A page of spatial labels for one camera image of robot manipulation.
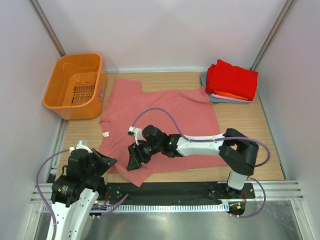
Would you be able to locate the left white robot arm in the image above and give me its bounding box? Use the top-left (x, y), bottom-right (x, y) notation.
top-left (48, 147), bottom-right (117, 240)

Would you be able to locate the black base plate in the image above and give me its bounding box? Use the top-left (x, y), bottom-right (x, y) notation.
top-left (106, 181), bottom-right (255, 206)

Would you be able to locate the white slotted cable duct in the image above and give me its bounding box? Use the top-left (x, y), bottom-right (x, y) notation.
top-left (89, 202), bottom-right (230, 214)

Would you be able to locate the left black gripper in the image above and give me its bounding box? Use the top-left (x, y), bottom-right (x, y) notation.
top-left (81, 147), bottom-right (117, 180)

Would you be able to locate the orange plastic basket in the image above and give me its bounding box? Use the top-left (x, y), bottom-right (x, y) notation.
top-left (42, 53), bottom-right (107, 121)

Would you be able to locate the grey folded t shirt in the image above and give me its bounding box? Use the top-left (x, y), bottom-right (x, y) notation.
top-left (200, 72), bottom-right (250, 104)

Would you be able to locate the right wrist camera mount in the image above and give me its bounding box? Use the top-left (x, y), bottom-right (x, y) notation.
top-left (127, 126), bottom-right (143, 145)

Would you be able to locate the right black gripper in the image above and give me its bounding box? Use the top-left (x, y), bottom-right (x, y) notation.
top-left (127, 138), bottom-right (163, 171)

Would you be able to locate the orange folded t shirt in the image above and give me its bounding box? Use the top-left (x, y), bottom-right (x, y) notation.
top-left (213, 88), bottom-right (255, 101)

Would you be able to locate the aluminium frame rail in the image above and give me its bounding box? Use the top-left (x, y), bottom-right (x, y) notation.
top-left (29, 163), bottom-right (305, 205)

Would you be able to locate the light pink folded t shirt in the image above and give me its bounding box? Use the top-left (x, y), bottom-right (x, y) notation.
top-left (210, 93), bottom-right (251, 103)

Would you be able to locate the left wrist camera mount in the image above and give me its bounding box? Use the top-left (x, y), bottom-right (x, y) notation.
top-left (69, 139), bottom-right (92, 154)

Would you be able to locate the red folded t shirt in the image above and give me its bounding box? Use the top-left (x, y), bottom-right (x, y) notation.
top-left (205, 59), bottom-right (259, 95)

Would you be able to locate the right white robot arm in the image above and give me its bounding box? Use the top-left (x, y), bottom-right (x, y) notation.
top-left (127, 125), bottom-right (259, 198)

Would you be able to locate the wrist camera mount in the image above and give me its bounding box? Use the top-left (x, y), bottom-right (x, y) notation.
top-left (69, 139), bottom-right (92, 154)
top-left (127, 126), bottom-right (143, 145)

